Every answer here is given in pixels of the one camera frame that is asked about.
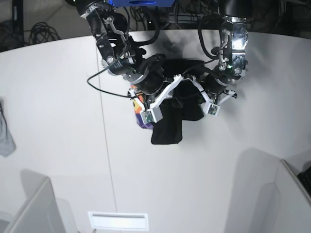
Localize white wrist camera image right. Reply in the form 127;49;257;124
206;103;220;117

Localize grey cloth at table edge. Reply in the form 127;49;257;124
0;99;17;157

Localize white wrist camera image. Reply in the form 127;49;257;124
206;103;220;117
140;108;163;124

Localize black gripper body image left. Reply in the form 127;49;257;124
122;54;166;95

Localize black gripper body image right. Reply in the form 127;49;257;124
204;72;237;96

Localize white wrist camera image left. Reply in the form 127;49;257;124
140;108;163;124

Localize blue box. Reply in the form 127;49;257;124
108;0;175;7

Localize white partition panel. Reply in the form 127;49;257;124
0;177;66;233
254;160;311;233

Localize white partition panel right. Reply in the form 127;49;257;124
254;160;311;233

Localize white partition panel left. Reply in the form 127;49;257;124
0;177;66;233

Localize black T-shirt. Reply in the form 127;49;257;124
131;58;209;146

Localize black keyboard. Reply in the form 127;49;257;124
298;167;311;195

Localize coiled black cables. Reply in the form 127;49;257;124
28;21;61;46

